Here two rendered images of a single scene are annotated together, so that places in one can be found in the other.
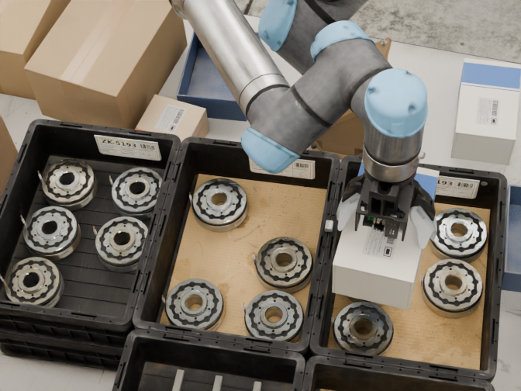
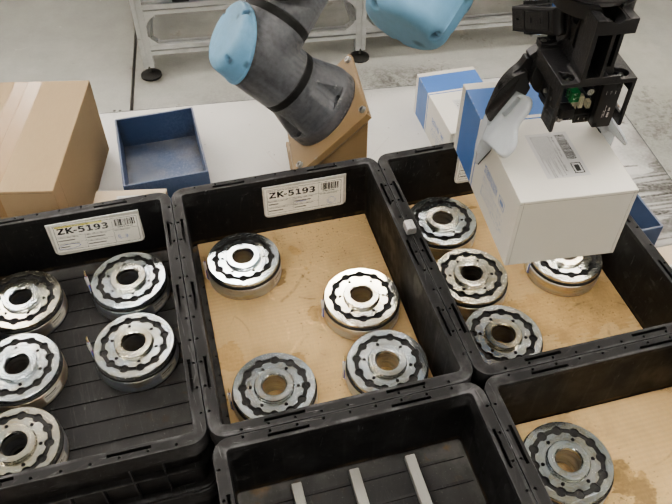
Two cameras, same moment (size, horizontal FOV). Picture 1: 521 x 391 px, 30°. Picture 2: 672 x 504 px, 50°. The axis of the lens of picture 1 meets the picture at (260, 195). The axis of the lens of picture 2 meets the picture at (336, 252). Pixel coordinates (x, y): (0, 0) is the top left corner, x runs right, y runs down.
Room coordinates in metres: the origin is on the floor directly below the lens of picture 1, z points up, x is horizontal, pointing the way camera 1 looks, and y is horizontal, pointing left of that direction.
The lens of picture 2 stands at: (0.34, 0.31, 1.61)
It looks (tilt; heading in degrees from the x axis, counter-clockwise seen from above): 47 degrees down; 330
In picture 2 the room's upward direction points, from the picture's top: straight up
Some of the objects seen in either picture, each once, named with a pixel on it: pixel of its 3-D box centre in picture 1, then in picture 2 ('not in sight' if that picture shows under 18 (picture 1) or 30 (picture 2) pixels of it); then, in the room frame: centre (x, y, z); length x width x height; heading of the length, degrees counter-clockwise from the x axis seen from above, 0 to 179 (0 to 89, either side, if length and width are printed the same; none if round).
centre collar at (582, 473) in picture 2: not in sight; (568, 460); (0.53, -0.10, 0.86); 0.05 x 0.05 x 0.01
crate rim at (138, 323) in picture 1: (241, 239); (306, 279); (0.87, 0.04, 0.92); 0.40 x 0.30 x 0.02; 165
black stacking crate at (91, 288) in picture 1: (84, 232); (73, 352); (0.95, 0.33, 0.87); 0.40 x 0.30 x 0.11; 165
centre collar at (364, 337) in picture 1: (363, 327); (503, 334); (0.71, -0.15, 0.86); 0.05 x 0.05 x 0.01
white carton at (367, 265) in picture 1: (385, 231); (535, 165); (0.75, -0.19, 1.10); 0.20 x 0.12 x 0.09; 159
